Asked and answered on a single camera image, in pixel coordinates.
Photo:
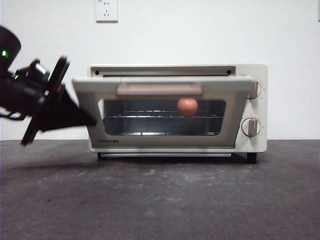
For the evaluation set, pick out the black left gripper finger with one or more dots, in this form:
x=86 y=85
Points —
x=60 y=121
x=68 y=106

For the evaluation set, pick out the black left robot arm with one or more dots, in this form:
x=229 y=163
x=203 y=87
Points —
x=10 y=95

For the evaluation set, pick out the silver crumb tray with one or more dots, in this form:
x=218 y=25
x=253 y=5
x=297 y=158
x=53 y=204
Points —
x=165 y=155

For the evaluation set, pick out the cream brown oven knob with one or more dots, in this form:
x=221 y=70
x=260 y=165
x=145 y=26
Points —
x=251 y=127
x=257 y=91

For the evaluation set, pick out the cream Toshiba toaster oven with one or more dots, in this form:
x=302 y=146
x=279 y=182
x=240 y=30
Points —
x=252 y=71

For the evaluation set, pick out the white wall socket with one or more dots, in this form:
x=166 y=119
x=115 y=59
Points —
x=107 y=11

